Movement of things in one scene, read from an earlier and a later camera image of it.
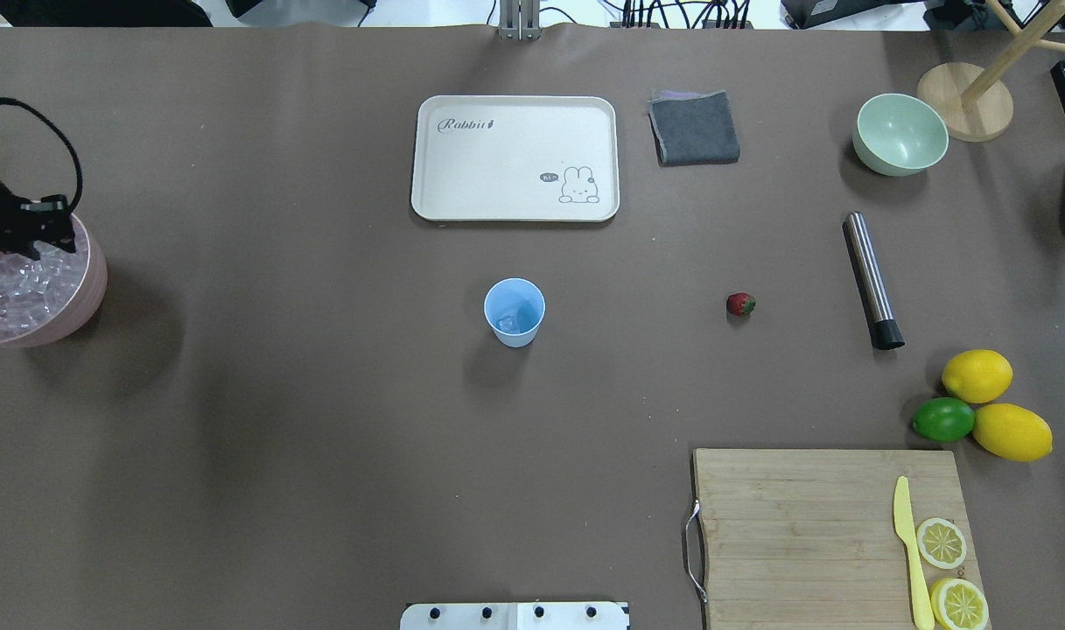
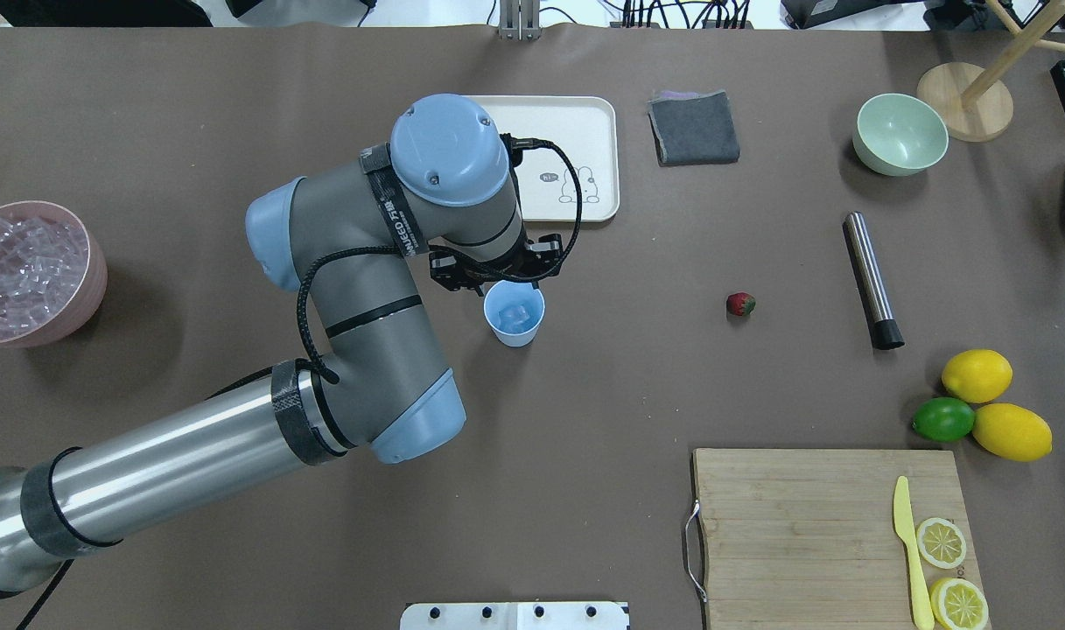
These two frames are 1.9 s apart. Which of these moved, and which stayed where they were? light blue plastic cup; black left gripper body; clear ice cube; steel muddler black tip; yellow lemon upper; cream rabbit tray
Moved: clear ice cube; black left gripper body
Stayed: light blue plastic cup; yellow lemon upper; steel muddler black tip; cream rabbit tray
